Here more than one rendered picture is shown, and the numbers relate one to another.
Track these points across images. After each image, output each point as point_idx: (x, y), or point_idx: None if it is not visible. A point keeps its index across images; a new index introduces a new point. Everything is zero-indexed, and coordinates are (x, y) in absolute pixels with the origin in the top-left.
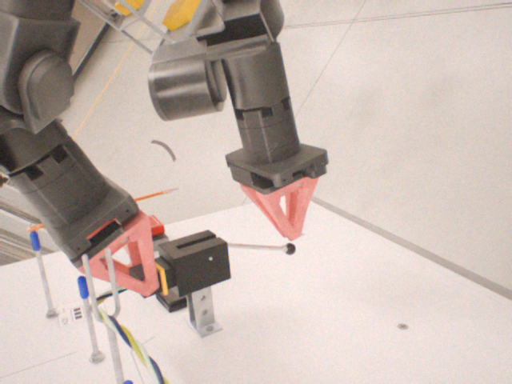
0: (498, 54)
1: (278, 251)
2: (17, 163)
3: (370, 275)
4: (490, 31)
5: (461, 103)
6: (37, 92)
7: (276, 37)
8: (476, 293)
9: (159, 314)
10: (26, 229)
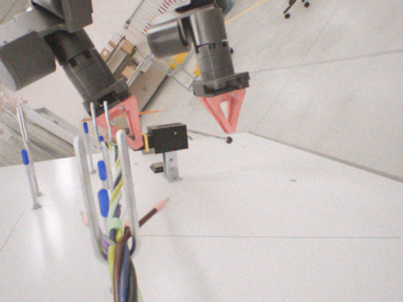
0: (383, 79)
1: (227, 152)
2: (65, 57)
3: (280, 161)
4: (378, 67)
5: (360, 107)
6: (68, 0)
7: (223, 13)
8: (345, 168)
9: (149, 174)
10: (81, 120)
